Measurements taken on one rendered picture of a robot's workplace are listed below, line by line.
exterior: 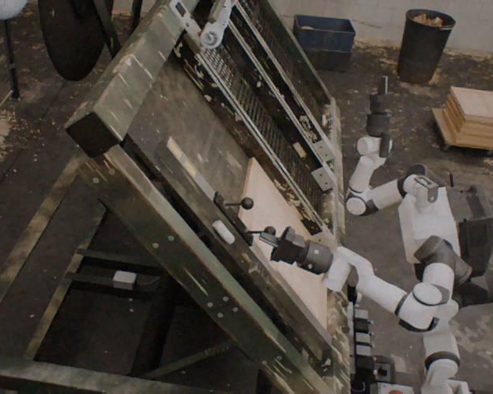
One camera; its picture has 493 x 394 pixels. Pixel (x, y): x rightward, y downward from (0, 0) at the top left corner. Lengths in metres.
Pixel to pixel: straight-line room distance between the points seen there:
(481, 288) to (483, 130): 3.04
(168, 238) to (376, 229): 2.80
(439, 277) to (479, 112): 3.49
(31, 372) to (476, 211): 1.60
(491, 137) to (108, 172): 4.24
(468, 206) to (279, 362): 0.82
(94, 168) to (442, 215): 1.18
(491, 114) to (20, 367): 4.15
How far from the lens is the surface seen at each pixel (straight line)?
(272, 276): 1.87
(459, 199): 2.11
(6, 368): 2.20
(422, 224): 2.03
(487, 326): 3.77
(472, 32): 7.59
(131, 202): 1.44
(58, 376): 2.14
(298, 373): 1.82
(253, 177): 2.09
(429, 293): 1.68
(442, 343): 2.52
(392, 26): 7.33
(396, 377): 3.07
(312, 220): 2.33
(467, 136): 5.21
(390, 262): 3.91
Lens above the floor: 2.51
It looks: 37 degrees down
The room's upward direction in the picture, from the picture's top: 7 degrees clockwise
